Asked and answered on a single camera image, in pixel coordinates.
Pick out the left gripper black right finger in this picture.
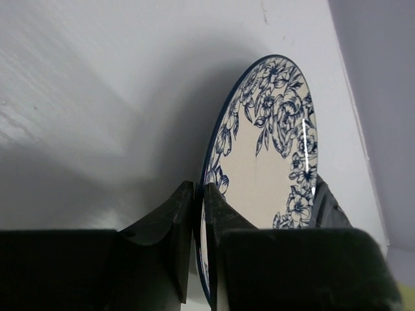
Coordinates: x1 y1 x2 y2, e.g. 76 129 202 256
204 183 404 310

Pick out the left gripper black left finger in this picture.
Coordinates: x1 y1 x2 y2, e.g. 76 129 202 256
1 181 194 310

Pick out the dark grey checked cloth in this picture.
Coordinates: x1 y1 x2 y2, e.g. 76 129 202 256
309 175 352 228

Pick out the blue white patterned plate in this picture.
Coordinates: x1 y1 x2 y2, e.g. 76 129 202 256
196 55 318 304

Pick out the pale yellow cup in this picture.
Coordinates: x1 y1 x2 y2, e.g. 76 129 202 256
397 282 415 311

